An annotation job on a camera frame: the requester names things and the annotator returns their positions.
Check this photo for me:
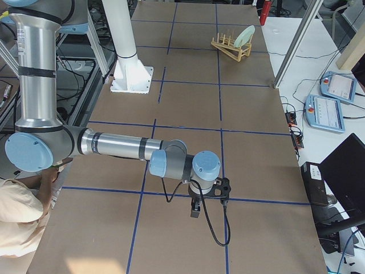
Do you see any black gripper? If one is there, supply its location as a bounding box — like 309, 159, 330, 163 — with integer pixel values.
188, 187, 205, 218

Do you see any aluminium frame post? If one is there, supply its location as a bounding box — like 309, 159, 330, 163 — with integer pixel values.
273, 0, 323, 88

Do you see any wooden plate rack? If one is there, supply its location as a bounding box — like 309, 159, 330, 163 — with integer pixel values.
210, 33, 253, 62

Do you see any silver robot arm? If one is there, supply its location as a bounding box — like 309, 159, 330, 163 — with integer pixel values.
5, 1, 230, 217

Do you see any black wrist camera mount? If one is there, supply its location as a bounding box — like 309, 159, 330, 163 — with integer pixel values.
207, 178, 231, 200

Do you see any black computer box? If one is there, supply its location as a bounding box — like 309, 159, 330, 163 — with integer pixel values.
301, 162, 330, 207

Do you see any blue teach pendant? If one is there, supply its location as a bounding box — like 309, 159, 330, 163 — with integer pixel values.
320, 71, 357, 104
305, 94, 346, 133

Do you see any green ceramic plate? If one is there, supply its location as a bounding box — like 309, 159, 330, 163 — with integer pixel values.
233, 25, 255, 48

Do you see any near blue teach pendant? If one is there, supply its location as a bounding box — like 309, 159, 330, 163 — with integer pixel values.
305, 94, 346, 133

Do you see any far blue teach pendant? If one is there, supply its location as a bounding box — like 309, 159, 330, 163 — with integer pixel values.
320, 71, 357, 104

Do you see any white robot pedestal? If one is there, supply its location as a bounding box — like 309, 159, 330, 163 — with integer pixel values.
102, 0, 153, 94

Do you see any person in beige shirt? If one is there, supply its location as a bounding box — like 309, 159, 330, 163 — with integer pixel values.
1, 158, 72, 257

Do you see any orange black usb hub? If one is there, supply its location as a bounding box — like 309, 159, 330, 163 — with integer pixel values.
285, 111, 297, 126

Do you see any black monitor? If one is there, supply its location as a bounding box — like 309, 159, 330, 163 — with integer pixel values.
316, 132, 365, 237

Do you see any red cylinder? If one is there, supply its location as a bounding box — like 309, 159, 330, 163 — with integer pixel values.
259, 0, 271, 26

